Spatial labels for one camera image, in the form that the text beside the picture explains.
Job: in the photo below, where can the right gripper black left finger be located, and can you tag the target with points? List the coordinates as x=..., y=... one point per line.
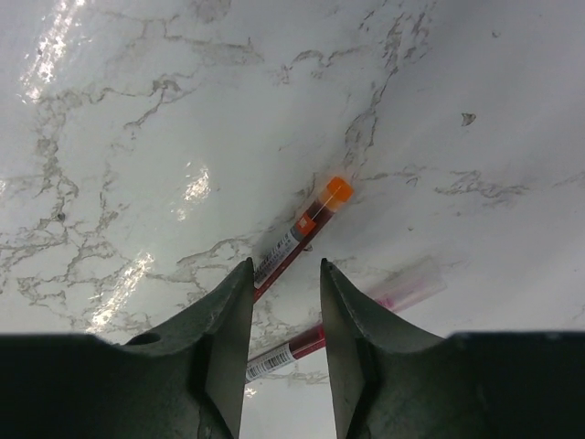
x=181, y=379

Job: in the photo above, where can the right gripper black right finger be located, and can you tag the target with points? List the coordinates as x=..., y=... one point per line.
x=392, y=379

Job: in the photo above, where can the pink marker pen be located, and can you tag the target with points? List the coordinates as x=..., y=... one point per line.
x=402, y=290

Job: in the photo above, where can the orange marker pen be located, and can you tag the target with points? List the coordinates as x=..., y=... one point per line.
x=332, y=198

